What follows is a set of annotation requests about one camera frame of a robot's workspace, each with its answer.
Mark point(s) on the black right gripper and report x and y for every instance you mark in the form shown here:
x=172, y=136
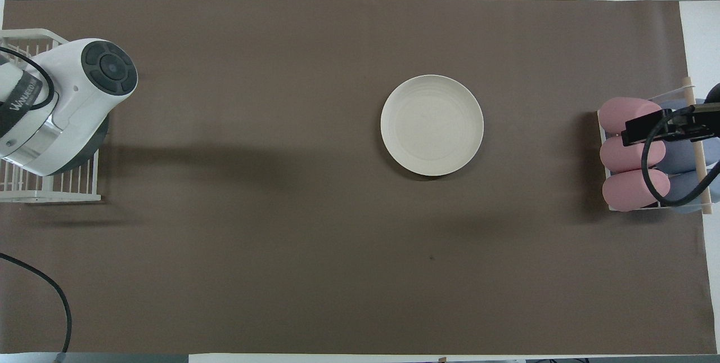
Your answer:
x=709, y=121

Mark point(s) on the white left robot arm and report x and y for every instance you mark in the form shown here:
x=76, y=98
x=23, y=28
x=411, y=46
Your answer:
x=73, y=104

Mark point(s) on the cream round plate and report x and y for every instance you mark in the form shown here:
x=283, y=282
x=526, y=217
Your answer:
x=432, y=125

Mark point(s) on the pink plastic cup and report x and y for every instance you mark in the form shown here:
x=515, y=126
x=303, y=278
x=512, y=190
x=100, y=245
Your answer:
x=624, y=155
x=616, y=112
x=627, y=191

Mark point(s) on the white cup holder rack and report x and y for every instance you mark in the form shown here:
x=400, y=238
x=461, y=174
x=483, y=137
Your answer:
x=687, y=93

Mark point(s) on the brown table mat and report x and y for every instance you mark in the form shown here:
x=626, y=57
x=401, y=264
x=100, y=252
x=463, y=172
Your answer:
x=281, y=211

